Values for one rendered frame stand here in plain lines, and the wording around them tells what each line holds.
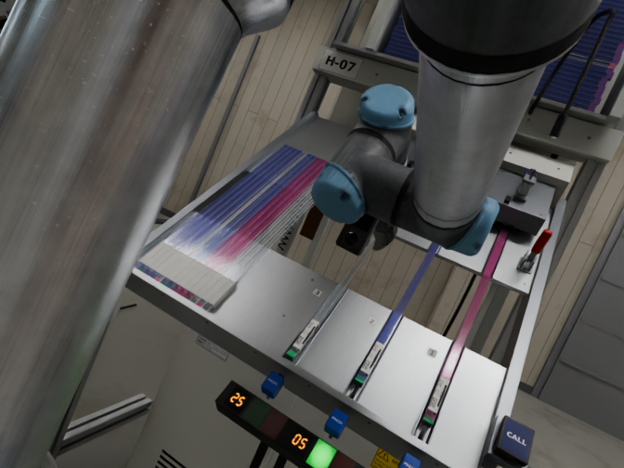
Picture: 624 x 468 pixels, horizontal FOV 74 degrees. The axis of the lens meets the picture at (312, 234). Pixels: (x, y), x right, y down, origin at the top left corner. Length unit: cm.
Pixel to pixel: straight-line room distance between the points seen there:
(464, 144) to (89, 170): 24
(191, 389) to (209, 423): 9
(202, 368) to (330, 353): 51
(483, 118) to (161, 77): 19
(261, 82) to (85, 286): 528
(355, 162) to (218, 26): 35
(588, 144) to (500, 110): 86
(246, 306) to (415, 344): 29
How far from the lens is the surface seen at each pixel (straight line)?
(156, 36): 19
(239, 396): 68
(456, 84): 27
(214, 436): 117
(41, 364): 21
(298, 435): 66
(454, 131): 30
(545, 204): 101
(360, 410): 64
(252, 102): 540
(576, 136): 114
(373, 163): 53
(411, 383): 70
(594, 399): 520
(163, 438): 126
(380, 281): 477
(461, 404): 71
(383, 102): 58
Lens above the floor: 98
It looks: 5 degrees down
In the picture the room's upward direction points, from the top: 23 degrees clockwise
